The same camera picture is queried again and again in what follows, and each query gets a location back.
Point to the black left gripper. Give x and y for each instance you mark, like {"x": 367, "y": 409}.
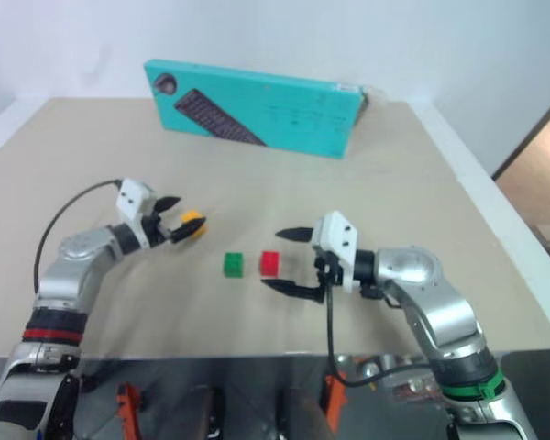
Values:
{"x": 156, "y": 233}

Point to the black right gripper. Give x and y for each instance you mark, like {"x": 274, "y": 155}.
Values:
{"x": 330, "y": 270}

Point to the yellow cube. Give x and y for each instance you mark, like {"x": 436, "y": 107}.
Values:
{"x": 190, "y": 216}

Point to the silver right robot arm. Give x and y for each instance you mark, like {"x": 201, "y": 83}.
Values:
{"x": 444, "y": 311}

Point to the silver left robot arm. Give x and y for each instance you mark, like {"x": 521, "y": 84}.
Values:
{"x": 73, "y": 259}

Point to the red cube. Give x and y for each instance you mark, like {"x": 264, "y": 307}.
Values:
{"x": 269, "y": 264}

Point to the green cube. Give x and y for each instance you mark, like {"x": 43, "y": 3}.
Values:
{"x": 233, "y": 266}

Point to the teal keyboard box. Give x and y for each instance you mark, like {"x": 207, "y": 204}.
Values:
{"x": 275, "y": 114}

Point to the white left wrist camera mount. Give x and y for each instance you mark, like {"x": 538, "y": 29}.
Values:
{"x": 133, "y": 197}

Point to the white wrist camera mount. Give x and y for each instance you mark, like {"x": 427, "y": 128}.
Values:
{"x": 133, "y": 197}
{"x": 341, "y": 238}

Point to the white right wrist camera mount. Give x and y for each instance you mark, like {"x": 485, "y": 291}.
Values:
{"x": 341, "y": 238}

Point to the orange bracket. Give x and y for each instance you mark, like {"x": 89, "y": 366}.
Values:
{"x": 335, "y": 403}
{"x": 129, "y": 405}

